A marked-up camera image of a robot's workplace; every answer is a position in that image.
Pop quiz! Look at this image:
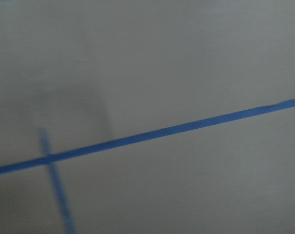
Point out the blue tape strip lengthwise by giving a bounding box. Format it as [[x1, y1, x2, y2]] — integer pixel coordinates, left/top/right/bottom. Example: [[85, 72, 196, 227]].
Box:
[[37, 128, 76, 234]]

